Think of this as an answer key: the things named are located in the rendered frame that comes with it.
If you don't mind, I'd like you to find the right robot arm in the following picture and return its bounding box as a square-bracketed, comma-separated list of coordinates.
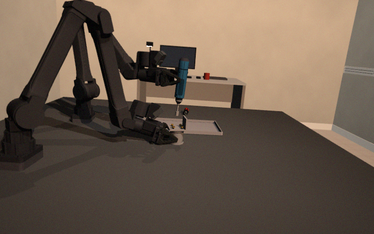
[0, 0, 164, 163]

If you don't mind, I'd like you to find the blue nut driver barrel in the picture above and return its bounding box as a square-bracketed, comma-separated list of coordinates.
[175, 58, 189, 116]

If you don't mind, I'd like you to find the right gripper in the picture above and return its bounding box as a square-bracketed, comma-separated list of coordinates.
[141, 121, 178, 144]

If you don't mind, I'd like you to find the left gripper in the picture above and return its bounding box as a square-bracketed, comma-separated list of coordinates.
[148, 69, 181, 87]

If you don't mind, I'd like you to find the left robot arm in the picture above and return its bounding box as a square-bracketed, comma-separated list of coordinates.
[71, 24, 167, 119]

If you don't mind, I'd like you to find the beige rectangular tray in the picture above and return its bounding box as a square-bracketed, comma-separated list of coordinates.
[155, 117, 223, 136]

